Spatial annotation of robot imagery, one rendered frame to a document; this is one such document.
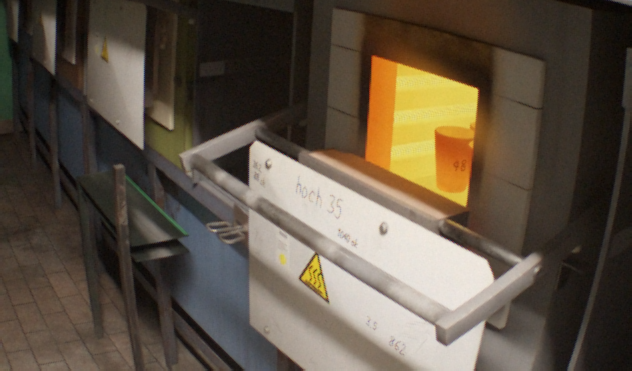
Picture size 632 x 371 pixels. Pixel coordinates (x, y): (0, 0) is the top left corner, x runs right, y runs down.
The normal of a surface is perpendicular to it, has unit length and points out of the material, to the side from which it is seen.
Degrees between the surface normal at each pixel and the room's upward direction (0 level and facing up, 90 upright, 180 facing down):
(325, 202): 90
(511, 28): 90
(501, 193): 90
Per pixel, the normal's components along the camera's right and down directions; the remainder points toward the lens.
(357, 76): -0.81, 0.14
